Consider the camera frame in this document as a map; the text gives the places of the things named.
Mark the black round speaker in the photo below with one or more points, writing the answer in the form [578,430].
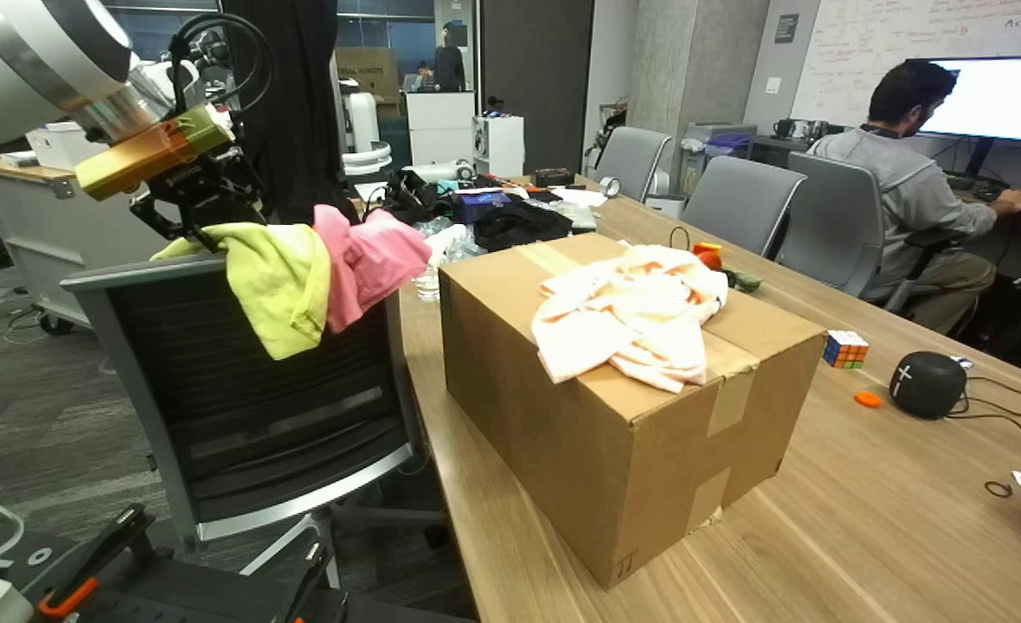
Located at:
[925,386]

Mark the black clothing pile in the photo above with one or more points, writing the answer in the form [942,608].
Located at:
[521,224]

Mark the pink shirt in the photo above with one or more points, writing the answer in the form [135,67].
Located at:
[363,264]

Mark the black curtain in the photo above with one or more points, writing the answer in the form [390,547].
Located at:
[288,106]

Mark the white container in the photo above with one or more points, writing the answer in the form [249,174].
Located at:
[505,147]

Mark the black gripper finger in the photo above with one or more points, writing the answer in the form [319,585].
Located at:
[181,233]
[236,224]

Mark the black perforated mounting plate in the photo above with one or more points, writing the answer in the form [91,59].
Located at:
[209,592]

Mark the distant cardboard box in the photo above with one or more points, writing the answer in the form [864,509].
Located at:
[367,69]

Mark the yellow-green towel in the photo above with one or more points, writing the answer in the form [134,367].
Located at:
[278,288]

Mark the large cardboard box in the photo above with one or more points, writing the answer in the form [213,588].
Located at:
[634,460]

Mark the white cabinet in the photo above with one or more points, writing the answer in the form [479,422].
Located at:
[442,126]

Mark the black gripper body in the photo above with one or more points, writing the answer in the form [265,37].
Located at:
[217,186]

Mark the white cart wooden top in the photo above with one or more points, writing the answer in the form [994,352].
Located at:
[47,244]

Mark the Rubik's cube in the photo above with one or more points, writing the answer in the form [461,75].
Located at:
[844,346]

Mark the orange ball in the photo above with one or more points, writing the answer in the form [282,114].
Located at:
[706,254]

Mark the white wall plate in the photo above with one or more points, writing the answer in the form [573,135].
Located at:
[772,85]

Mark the grey office chair silver frame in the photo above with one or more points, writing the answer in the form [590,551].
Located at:
[288,427]

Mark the seated person grey shirt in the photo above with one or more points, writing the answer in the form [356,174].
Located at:
[893,195]

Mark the dark wall plate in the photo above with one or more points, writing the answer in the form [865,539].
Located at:
[788,30]

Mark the wall whiteboard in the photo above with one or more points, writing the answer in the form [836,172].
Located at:
[865,37]

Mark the peach shirt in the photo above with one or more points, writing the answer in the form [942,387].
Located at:
[634,317]

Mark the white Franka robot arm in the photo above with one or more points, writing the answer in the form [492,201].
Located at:
[24,53]

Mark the small orange flat piece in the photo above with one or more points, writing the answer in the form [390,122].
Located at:
[865,398]

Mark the lit computer monitor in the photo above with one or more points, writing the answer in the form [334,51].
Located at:
[1006,106]

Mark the standing person dark clothes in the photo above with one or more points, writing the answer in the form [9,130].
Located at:
[451,57]

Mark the small dark green toy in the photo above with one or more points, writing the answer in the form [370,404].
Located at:
[746,277]

